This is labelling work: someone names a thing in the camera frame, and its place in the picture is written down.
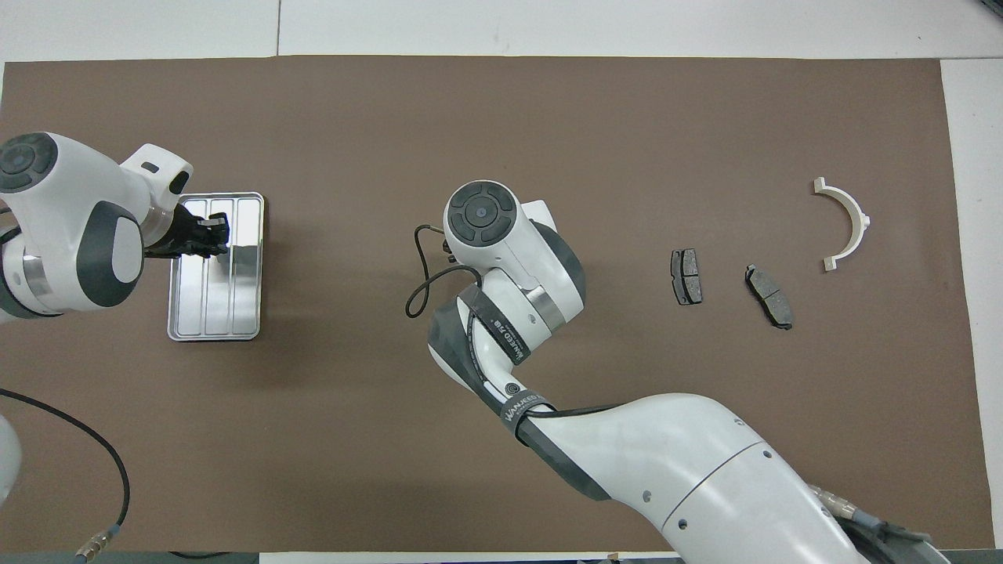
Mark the long dark brake pad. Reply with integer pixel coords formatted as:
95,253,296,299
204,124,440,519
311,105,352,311
744,264,795,331

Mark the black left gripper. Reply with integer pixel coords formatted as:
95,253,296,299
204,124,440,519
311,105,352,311
145,205,230,258

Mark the brown table mat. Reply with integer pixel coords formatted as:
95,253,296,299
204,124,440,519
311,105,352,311
0,55,996,554

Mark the short dark brake pad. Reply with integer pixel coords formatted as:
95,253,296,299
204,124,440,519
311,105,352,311
670,248,704,306

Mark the white semicircular bracket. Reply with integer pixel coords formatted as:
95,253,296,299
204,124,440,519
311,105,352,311
813,177,872,273

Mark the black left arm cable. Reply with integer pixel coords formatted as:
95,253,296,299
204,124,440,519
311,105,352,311
0,389,131,564

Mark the silver metal tray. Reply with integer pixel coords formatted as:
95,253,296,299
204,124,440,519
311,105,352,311
167,192,266,342

